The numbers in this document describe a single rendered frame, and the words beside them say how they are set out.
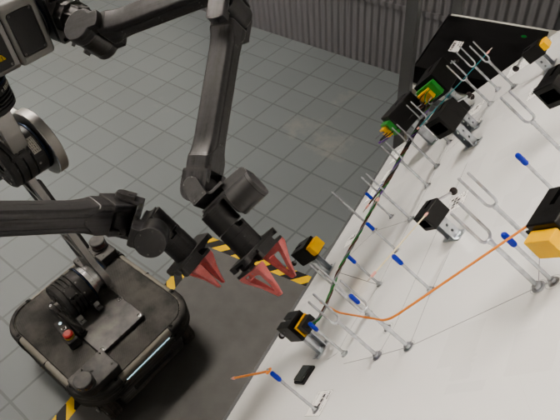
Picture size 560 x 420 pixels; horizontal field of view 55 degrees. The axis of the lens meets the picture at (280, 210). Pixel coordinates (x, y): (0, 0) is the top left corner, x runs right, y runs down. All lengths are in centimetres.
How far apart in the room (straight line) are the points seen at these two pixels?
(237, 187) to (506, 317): 51
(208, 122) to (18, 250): 215
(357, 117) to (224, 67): 236
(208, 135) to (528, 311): 64
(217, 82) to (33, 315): 160
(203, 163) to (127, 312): 132
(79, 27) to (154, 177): 189
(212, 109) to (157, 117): 257
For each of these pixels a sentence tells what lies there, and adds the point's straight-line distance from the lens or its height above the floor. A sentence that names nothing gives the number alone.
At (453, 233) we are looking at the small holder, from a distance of 95.
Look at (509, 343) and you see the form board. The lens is 67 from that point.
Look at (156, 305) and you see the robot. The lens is 226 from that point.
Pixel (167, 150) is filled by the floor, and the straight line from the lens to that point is 333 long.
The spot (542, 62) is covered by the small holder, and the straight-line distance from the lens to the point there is 128.
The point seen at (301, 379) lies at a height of 111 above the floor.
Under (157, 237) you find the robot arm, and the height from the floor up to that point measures 133.
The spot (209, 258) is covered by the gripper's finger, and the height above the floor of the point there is 121.
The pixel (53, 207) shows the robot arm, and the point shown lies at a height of 141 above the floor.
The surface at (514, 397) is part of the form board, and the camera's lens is 61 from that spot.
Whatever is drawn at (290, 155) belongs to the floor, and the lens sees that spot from 313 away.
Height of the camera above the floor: 203
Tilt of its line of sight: 46 degrees down
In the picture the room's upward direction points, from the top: 7 degrees counter-clockwise
